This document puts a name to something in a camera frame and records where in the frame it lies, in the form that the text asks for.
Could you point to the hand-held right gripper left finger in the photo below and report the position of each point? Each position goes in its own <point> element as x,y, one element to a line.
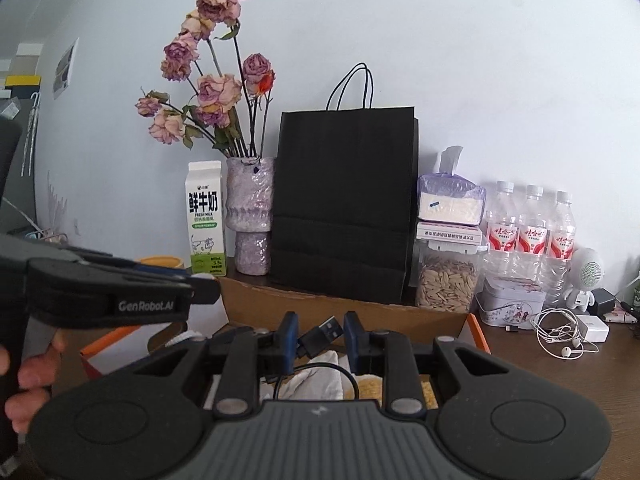
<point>289,341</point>

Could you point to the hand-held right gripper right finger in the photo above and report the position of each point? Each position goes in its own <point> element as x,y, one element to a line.
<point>352,346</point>

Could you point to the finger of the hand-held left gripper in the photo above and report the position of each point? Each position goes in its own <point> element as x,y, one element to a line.
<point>160,272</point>
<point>206,290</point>

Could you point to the white yellow plush toy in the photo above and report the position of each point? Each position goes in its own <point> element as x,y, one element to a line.
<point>322,384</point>

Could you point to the red orange cardboard box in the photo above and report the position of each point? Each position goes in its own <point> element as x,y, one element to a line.
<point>410,322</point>

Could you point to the person's left hand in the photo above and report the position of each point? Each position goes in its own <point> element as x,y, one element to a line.
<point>35,372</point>

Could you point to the white green milk carton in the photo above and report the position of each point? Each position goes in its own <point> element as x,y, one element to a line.
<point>205,220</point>

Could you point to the purple textured vase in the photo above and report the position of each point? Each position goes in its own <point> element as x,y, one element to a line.
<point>250,200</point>

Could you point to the clear jar of seeds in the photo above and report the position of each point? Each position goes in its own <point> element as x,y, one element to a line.
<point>445,280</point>

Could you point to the black paper bag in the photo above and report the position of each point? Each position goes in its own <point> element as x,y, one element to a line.
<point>345,200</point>

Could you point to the small white red box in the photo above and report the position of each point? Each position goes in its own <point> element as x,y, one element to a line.
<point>450,235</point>

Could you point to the grey tin box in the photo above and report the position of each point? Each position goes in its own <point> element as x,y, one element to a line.
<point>510,305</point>

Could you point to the purple tissue pack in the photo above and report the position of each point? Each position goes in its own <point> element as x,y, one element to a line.
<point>450,205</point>

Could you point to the red label water bottle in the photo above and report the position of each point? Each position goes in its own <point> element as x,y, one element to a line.
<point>532,237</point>
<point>560,245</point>
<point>502,235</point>

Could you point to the bunch of dried roses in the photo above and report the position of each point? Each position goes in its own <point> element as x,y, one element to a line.
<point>217,92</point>

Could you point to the white earphones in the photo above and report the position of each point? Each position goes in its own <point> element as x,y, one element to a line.
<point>567,351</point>

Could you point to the white charger adapter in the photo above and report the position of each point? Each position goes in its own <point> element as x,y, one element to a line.
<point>592,329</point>

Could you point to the white robot speaker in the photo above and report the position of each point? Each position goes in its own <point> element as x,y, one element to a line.
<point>590,270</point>

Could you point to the small floral packet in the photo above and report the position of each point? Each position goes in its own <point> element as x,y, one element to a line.
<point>617,314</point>

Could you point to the small dark green bottle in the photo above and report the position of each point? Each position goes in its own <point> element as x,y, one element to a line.
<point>636,297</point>

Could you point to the wall paper sheet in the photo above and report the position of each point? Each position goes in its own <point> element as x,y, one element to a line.
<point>66,67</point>

